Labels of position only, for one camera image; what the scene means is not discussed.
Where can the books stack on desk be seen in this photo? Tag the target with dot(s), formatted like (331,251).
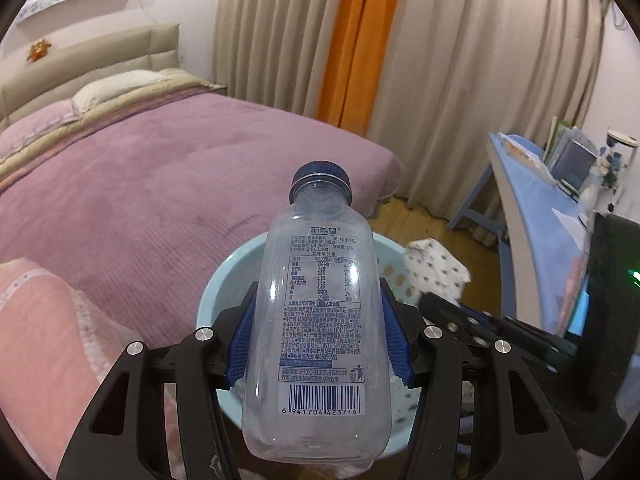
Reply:
(568,156)

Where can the purple pillow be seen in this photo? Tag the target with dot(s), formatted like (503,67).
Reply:
(32,127)

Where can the orange wall toy decoration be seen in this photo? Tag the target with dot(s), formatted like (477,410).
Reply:
(38,50)

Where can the beige padded headboard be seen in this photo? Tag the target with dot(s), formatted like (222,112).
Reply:
(59,75)

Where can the orange curtain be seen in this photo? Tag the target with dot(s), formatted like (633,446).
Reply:
(357,51)

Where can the beige curtain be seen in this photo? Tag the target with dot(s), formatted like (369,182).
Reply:
(454,71)

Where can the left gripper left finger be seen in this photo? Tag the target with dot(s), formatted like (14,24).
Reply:
(124,433)

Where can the pink elephant blanket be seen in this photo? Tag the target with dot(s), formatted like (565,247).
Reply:
(56,348)

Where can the light blue plastic basket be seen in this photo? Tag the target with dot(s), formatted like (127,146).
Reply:
(229,284)

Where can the white dotted pillow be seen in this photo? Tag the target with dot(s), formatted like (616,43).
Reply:
(111,87)

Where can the blue white desk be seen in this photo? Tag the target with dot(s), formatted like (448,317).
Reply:
(536,249)

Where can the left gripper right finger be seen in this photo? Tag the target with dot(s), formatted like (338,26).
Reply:
(515,432)

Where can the white vase with flowers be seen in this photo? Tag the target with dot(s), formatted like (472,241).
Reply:
(605,184)

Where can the beige folded quilt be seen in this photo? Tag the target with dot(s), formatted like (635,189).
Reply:
(28,154)

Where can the clear plastic bottle blue cap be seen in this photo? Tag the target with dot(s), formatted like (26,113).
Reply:
(317,382)

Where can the purple bed cover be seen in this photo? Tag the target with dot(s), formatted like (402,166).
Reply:
(139,214)

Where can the white polka dot cloth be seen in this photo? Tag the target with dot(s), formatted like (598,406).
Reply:
(431,267)

